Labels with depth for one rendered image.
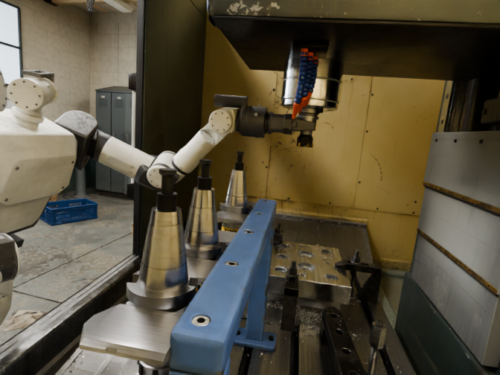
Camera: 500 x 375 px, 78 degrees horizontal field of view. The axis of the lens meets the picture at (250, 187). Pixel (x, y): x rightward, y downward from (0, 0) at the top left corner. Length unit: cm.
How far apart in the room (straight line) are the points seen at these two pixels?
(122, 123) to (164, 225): 563
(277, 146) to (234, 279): 165
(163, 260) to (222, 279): 6
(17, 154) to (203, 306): 62
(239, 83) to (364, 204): 105
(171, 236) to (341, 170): 172
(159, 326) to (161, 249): 6
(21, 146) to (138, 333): 63
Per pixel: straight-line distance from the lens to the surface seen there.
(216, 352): 24
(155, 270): 28
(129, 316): 28
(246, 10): 64
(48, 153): 87
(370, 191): 199
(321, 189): 195
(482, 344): 93
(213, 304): 27
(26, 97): 83
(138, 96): 135
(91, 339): 26
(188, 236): 39
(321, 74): 85
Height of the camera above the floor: 136
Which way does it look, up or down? 10 degrees down
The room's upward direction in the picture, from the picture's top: 5 degrees clockwise
